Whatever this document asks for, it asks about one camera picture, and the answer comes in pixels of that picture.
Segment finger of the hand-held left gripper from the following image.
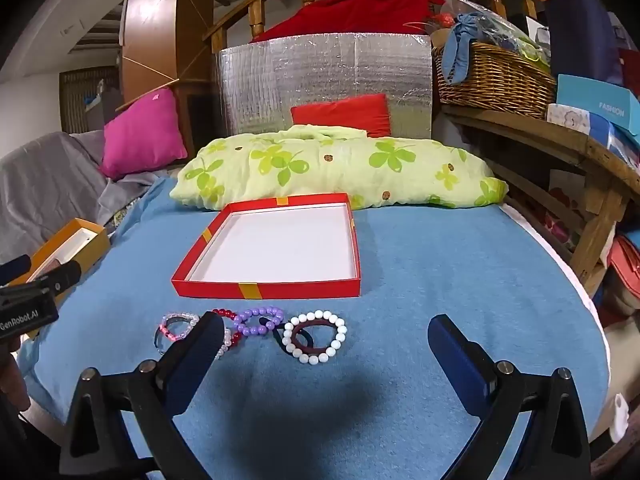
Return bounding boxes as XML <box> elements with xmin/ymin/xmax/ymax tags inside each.
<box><xmin>29</xmin><ymin>259</ymin><xmax>84</xmax><ymax>297</ymax></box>
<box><xmin>0</xmin><ymin>254</ymin><xmax>32</xmax><ymax>286</ymax></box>

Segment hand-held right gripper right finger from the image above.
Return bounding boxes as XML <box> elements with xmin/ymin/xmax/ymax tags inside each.
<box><xmin>427</xmin><ymin>314</ymin><xmax>592</xmax><ymax>480</ymax></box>

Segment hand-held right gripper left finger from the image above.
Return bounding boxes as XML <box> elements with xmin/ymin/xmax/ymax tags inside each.
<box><xmin>59</xmin><ymin>311</ymin><xmax>226</xmax><ymax>480</ymax></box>

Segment pink clear bead bracelet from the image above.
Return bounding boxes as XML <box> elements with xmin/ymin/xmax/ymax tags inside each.
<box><xmin>159</xmin><ymin>312</ymin><xmax>201</xmax><ymax>344</ymax></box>

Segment silver metal bangle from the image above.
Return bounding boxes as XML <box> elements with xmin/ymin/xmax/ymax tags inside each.
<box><xmin>153</xmin><ymin>327</ymin><xmax>174</xmax><ymax>357</ymax></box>

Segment purple bead bracelet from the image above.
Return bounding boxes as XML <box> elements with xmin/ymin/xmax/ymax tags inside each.
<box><xmin>233</xmin><ymin>306</ymin><xmax>286</xmax><ymax>337</ymax></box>

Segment red bead bracelet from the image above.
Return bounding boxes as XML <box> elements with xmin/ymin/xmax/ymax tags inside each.
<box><xmin>210</xmin><ymin>308</ymin><xmax>244</xmax><ymax>349</ymax></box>

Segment large white bead bracelet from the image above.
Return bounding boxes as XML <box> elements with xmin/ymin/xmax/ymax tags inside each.
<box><xmin>282</xmin><ymin>310</ymin><xmax>348</xmax><ymax>365</ymax></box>

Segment maroon bangle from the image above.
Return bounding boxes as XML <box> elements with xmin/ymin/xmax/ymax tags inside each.
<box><xmin>291</xmin><ymin>323</ymin><xmax>327</xmax><ymax>354</ymax></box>

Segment black hair tie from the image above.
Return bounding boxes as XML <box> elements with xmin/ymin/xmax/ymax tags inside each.
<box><xmin>272</xmin><ymin>326</ymin><xmax>322</xmax><ymax>357</ymax></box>

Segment red shallow cardboard box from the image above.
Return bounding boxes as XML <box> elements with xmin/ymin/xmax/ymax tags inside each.
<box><xmin>171</xmin><ymin>192</ymin><xmax>362</xmax><ymax>300</ymax></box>

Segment orange cardboard box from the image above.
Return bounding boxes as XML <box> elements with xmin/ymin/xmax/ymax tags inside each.
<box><xmin>20</xmin><ymin>218</ymin><xmax>111</xmax><ymax>342</ymax></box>

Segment grey blanket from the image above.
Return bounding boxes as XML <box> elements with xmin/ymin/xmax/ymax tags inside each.
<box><xmin>0</xmin><ymin>131</ymin><xmax>167</xmax><ymax>267</ymax></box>

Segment magenta pillow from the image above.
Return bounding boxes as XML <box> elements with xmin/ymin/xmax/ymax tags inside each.
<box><xmin>98</xmin><ymin>88</ymin><xmax>189</xmax><ymax>180</ymax></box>

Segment brown lattice screen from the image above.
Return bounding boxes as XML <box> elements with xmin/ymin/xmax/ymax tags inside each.
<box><xmin>59</xmin><ymin>66</ymin><xmax>122</xmax><ymax>134</ymax></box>

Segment red bag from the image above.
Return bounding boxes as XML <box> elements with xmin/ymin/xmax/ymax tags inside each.
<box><xmin>606</xmin><ymin>235</ymin><xmax>640</xmax><ymax>313</ymax></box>

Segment green floral pillow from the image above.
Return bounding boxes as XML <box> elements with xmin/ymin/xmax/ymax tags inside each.
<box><xmin>169</xmin><ymin>126</ymin><xmax>510</xmax><ymax>212</ymax></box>

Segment white patterned box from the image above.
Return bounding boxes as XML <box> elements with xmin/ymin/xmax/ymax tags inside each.
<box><xmin>546</xmin><ymin>103</ymin><xmax>609</xmax><ymax>137</ymax></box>

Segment brown wooden cabinet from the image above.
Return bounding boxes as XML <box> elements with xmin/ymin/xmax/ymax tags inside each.
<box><xmin>119</xmin><ymin>0</ymin><xmax>217</xmax><ymax>162</ymax></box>

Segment red cushion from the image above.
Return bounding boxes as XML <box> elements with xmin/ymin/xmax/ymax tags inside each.
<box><xmin>290</xmin><ymin>93</ymin><xmax>392</xmax><ymax>139</ymax></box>

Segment blue plastic package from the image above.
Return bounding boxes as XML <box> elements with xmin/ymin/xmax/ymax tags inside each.
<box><xmin>590</xmin><ymin>112</ymin><xmax>640</xmax><ymax>170</ymax></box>

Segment wicker basket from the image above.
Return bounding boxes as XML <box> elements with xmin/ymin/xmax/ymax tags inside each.
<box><xmin>431</xmin><ymin>42</ymin><xmax>559</xmax><ymax>121</ymax></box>

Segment teal cardboard box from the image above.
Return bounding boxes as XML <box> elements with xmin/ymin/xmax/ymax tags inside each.
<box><xmin>556</xmin><ymin>74</ymin><xmax>640</xmax><ymax>137</ymax></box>

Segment blue denim cloth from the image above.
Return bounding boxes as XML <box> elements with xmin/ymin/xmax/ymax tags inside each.
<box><xmin>442</xmin><ymin>12</ymin><xmax>521</xmax><ymax>86</ymax></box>

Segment silver foil insulation panel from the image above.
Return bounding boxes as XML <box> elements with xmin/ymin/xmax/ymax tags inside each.
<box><xmin>215</xmin><ymin>32</ymin><xmax>434</xmax><ymax>141</ymax></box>

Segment wooden railing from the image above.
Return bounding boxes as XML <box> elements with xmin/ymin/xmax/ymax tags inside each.
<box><xmin>202</xmin><ymin>0</ymin><xmax>575</xmax><ymax>55</ymax></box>

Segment clear plastic bag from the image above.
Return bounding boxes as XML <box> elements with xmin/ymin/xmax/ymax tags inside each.
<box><xmin>439</xmin><ymin>0</ymin><xmax>552</xmax><ymax>76</ymax></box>

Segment red cloth bundle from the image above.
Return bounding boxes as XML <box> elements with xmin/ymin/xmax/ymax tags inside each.
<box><xmin>250</xmin><ymin>0</ymin><xmax>446</xmax><ymax>44</ymax></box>

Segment navy bag with orange strap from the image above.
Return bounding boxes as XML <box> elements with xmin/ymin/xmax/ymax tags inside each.
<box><xmin>537</xmin><ymin>0</ymin><xmax>627</xmax><ymax>90</ymax></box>

